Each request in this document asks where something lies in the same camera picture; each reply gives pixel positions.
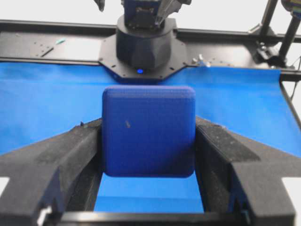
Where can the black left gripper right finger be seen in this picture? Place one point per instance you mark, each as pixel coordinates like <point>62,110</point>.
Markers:
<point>239,175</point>

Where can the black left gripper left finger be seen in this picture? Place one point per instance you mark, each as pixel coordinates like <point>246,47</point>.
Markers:
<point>60,172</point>

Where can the blue block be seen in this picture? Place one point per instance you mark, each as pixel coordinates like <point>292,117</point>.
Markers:
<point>148,131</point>

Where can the black camera stand pole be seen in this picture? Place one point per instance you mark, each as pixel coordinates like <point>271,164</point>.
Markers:
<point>268,53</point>

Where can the blue table mat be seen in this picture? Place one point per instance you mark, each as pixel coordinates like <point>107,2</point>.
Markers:
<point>38,101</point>

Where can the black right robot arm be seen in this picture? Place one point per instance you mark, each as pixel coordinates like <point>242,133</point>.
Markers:
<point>144,46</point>

